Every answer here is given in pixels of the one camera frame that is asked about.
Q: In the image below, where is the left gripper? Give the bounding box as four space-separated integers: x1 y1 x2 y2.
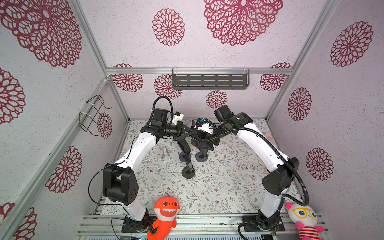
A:
162 120 195 142

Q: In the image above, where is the black phone front stand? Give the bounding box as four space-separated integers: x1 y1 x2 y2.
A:
185 159 193 172

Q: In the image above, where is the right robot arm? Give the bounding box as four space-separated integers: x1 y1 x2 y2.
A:
193 105 309 219

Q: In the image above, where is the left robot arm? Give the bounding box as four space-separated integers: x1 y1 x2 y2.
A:
103 109 196 225

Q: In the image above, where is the wooden base phone stand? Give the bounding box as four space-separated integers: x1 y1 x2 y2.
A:
191 139 201 147

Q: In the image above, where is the grey stand front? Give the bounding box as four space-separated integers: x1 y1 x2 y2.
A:
182 167 196 180

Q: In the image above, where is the pink pig plush toy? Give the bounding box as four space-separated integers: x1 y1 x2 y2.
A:
264 132 275 145

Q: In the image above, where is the red shark plush toy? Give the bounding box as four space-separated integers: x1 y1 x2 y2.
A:
147 195 181 240

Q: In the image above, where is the white glasses plush toy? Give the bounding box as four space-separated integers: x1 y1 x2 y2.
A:
285 203 324 240

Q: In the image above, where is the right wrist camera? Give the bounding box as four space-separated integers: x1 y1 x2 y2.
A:
195 118 215 135

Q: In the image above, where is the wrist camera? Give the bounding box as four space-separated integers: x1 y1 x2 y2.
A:
172 112 184 125
195 118 215 135

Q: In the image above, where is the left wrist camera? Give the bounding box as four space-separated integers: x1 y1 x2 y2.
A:
172 112 184 125

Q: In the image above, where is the grey wall shelf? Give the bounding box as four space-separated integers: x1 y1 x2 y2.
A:
171 69 250 90

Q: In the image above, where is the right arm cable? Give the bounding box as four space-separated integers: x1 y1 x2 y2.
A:
194 127 310 240

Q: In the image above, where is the black wire wall rack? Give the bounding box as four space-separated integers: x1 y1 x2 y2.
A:
78 95 111 137

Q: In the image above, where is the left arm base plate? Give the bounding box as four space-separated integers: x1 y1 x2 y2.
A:
122 216 149 233

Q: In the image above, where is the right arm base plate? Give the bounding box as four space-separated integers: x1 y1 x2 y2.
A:
242 214 285 232

